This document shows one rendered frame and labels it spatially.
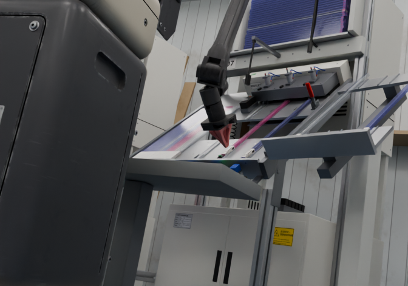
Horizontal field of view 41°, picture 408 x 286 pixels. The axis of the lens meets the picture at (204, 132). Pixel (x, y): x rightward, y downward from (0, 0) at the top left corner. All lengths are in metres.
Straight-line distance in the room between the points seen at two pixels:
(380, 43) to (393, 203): 2.38
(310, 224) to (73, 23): 1.39
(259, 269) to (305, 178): 3.57
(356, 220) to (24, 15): 1.09
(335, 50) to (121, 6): 1.59
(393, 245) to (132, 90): 3.96
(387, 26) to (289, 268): 1.25
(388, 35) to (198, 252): 1.30
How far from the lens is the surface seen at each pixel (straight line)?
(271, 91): 2.26
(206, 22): 6.32
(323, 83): 2.14
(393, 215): 4.72
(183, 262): 2.27
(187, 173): 1.25
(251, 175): 1.77
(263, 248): 1.67
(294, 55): 2.43
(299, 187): 5.19
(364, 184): 1.58
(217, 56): 1.64
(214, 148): 1.99
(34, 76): 0.73
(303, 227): 1.96
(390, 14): 2.70
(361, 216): 1.57
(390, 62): 2.64
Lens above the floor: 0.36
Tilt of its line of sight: 14 degrees up
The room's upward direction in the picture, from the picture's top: 10 degrees clockwise
